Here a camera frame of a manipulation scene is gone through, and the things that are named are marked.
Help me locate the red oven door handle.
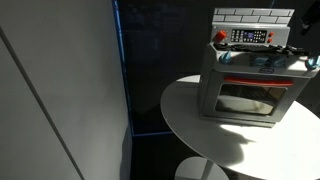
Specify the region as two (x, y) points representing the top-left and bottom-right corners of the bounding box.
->
(223, 75), (295, 88)

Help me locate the black stove keypad display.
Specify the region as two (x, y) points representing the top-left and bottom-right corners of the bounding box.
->
(230, 28), (269, 44)

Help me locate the grey toy stove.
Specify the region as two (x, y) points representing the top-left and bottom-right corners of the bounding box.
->
(198, 7), (320, 129)

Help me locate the black stove burner grate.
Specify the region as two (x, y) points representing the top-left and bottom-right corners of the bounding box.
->
(214, 42), (312, 58)

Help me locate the red stove knob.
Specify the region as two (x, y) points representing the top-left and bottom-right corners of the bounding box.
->
(213, 29), (229, 44)

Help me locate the blue stove knob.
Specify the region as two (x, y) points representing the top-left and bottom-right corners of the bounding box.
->
(218, 50), (234, 65)
(249, 54), (268, 68)
(305, 55), (320, 71)
(269, 54), (288, 68)

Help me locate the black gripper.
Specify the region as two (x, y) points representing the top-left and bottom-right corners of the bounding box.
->
(299, 0), (320, 36)

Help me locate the white table pedestal base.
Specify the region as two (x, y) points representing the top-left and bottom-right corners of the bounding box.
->
(174, 155), (231, 180)

